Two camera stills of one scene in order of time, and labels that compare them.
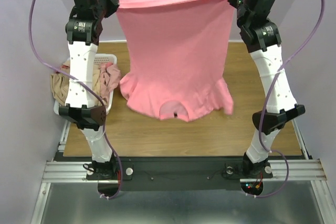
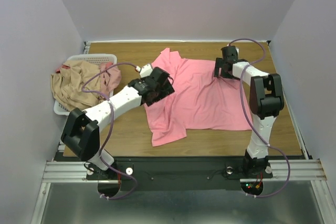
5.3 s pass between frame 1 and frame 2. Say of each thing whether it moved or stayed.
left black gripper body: moved
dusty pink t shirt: stayed
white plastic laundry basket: stayed
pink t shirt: moved
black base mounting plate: stayed
